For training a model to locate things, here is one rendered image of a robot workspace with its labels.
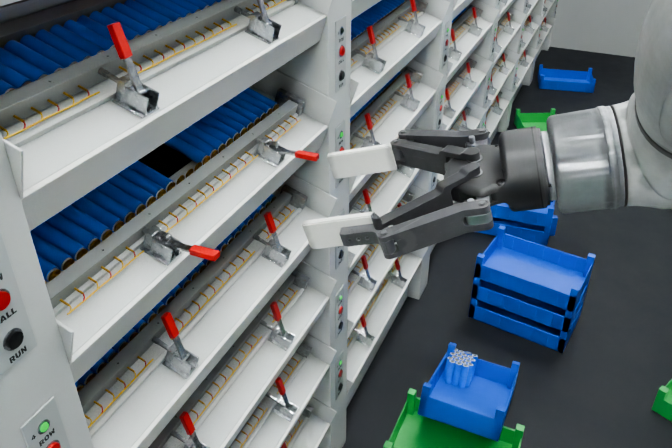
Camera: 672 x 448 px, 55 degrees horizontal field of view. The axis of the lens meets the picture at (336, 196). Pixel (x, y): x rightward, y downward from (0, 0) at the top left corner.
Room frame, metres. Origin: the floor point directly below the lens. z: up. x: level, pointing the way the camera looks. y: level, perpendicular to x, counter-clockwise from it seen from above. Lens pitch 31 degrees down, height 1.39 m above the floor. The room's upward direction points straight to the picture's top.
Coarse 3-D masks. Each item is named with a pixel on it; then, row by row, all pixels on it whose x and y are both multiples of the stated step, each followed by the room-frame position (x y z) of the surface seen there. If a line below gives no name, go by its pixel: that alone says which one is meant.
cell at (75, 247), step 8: (40, 224) 0.60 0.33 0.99; (32, 232) 0.60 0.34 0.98; (40, 232) 0.60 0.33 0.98; (48, 232) 0.60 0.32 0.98; (56, 232) 0.60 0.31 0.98; (48, 240) 0.59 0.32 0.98; (56, 240) 0.59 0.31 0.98; (64, 240) 0.59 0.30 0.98; (72, 240) 0.59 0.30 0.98; (64, 248) 0.58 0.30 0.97; (72, 248) 0.58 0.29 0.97; (80, 248) 0.58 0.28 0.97; (72, 256) 0.58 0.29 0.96
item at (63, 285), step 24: (264, 120) 0.93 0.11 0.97; (240, 144) 0.85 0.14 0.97; (216, 168) 0.78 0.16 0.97; (168, 192) 0.71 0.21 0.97; (192, 192) 0.73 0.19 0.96; (144, 216) 0.65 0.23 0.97; (120, 240) 0.60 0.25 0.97; (72, 264) 0.55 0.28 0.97; (96, 264) 0.56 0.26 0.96; (48, 288) 0.52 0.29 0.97; (72, 288) 0.53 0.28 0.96
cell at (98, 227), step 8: (72, 208) 0.64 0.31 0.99; (64, 216) 0.63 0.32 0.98; (72, 216) 0.63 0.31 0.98; (80, 216) 0.63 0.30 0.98; (88, 216) 0.63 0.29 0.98; (80, 224) 0.62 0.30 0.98; (88, 224) 0.62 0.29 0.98; (96, 224) 0.62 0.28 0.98; (96, 232) 0.62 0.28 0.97; (104, 232) 0.62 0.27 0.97
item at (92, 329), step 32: (288, 96) 1.01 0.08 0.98; (320, 96) 1.01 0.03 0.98; (288, 128) 0.96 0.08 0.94; (320, 128) 0.99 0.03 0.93; (256, 160) 0.86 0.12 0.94; (288, 160) 0.88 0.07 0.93; (224, 192) 0.77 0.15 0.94; (256, 192) 0.78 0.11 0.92; (192, 224) 0.69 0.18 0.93; (224, 224) 0.71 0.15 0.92; (128, 256) 0.61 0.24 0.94; (192, 256) 0.65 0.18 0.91; (96, 288) 0.55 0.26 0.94; (128, 288) 0.56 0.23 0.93; (160, 288) 0.59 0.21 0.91; (64, 320) 0.50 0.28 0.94; (96, 320) 0.51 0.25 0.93; (128, 320) 0.54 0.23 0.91; (96, 352) 0.49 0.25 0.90
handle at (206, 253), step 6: (168, 240) 0.62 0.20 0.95; (168, 246) 0.62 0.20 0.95; (174, 246) 0.61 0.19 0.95; (180, 246) 0.61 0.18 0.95; (186, 246) 0.61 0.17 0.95; (192, 246) 0.61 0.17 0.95; (198, 246) 0.61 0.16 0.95; (192, 252) 0.60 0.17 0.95; (198, 252) 0.60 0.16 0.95; (204, 252) 0.60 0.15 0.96; (210, 252) 0.60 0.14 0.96; (216, 252) 0.60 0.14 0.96; (204, 258) 0.60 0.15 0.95; (210, 258) 0.59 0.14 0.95; (216, 258) 0.59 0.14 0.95
